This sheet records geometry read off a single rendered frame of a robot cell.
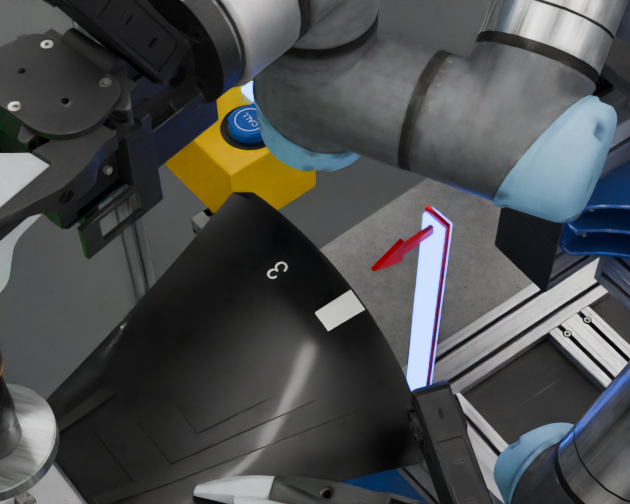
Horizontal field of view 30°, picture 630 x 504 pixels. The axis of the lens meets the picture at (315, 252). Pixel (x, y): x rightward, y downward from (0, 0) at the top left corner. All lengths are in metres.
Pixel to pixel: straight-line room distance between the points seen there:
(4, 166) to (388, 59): 0.26
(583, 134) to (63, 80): 0.28
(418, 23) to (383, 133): 1.36
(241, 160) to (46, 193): 0.55
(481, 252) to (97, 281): 0.82
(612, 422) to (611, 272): 0.69
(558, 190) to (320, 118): 0.15
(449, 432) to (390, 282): 1.56
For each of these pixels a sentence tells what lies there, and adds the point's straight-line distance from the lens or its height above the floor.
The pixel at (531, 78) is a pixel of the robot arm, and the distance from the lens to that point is 0.67.
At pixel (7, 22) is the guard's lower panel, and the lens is 1.48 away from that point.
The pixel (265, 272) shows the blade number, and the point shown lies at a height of 1.20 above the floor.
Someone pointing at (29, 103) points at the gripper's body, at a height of 1.47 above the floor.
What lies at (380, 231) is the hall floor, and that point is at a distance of 2.36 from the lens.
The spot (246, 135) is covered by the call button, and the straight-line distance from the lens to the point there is 1.06.
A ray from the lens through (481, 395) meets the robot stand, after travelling 1.92.
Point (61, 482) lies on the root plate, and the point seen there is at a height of 1.18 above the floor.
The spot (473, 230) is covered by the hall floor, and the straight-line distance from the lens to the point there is 2.38.
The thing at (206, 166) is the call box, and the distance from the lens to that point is 1.07.
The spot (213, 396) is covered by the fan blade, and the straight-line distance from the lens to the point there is 0.77.
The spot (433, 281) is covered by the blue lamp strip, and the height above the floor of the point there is 1.12.
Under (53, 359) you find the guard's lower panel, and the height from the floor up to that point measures 0.23.
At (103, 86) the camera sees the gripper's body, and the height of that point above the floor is 1.47.
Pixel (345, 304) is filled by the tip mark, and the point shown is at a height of 1.19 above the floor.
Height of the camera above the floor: 1.86
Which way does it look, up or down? 53 degrees down
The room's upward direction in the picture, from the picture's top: 1 degrees counter-clockwise
